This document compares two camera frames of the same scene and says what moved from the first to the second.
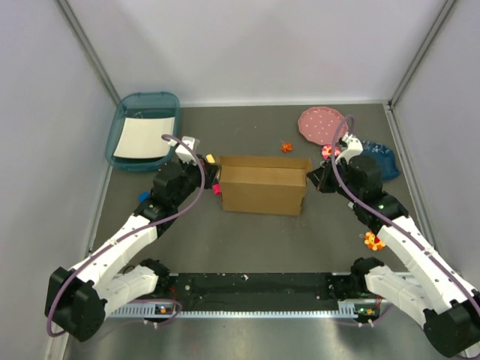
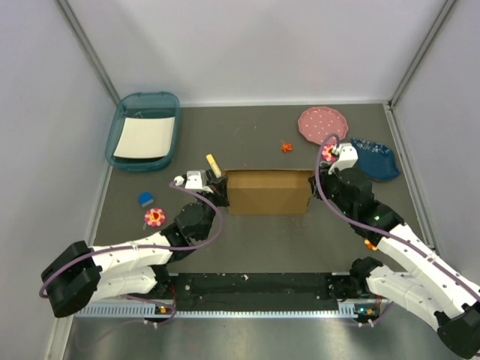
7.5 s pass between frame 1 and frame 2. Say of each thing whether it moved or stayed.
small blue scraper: stayed
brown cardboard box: moved
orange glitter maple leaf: stayed
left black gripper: moved
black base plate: stayed
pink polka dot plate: stayed
